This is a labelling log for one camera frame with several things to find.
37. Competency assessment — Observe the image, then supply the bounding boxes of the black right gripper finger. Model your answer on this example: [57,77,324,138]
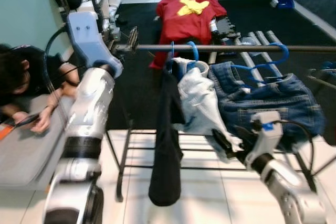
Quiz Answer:
[212,128,238,156]

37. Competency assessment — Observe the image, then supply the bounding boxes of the pale washed denim garment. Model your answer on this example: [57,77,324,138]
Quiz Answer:
[173,58,243,162]

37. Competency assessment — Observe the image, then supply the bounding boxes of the dark blue denim jeans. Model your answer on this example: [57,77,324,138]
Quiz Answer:
[208,61,326,146]

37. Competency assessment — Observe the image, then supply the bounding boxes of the plain black hanging garment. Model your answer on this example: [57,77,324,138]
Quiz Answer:
[149,59,184,207]

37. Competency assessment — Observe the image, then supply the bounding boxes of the black metal clothes rack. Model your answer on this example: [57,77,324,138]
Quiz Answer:
[105,25,336,204]

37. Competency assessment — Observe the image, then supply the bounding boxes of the red shirt with yellow star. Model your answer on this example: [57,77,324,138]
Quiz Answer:
[150,0,227,70]

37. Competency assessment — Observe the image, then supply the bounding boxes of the blue dustpan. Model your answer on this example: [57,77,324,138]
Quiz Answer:
[276,0,296,9]

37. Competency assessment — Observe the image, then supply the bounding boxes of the grey mattress pad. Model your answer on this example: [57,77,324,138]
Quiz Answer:
[0,93,113,190]

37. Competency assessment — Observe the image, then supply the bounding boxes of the black phone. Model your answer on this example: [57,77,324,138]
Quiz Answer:
[16,114,40,127]

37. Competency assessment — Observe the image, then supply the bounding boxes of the person in black shirt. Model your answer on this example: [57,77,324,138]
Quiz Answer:
[0,45,80,133]

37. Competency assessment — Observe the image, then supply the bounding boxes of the small orange flat item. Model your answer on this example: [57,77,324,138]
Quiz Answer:
[0,124,13,141]

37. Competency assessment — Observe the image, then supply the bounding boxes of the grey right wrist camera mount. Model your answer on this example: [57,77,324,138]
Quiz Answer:
[244,111,284,169]

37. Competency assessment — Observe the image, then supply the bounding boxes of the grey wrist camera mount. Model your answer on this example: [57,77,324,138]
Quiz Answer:
[244,111,284,169]
[66,12,122,75]

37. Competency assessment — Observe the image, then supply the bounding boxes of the silver metal tube frame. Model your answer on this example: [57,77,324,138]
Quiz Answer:
[207,29,288,86]

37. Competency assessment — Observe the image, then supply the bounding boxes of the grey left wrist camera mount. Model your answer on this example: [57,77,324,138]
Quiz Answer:
[66,12,122,75]

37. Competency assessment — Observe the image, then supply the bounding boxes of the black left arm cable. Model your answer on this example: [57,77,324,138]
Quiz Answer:
[44,25,71,104]

